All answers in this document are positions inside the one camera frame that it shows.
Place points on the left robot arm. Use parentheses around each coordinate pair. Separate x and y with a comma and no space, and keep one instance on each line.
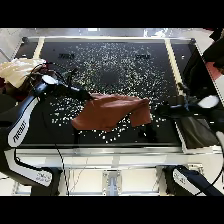
(23,123)

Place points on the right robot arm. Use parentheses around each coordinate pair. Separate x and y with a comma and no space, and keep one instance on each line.
(186,178)

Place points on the brown shirt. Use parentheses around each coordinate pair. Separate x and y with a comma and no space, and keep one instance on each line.
(106,111)

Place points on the silver frame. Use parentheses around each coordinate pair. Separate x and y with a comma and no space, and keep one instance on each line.
(111,182)

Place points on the cream garment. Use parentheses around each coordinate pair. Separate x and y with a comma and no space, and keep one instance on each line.
(18,70)

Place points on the black garment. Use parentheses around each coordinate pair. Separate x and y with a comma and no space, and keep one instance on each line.
(200,75)

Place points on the dark red garment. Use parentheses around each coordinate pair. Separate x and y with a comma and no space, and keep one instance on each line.
(11,89)

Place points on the dark grey garment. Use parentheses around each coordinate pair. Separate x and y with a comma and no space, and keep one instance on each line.
(197,133)

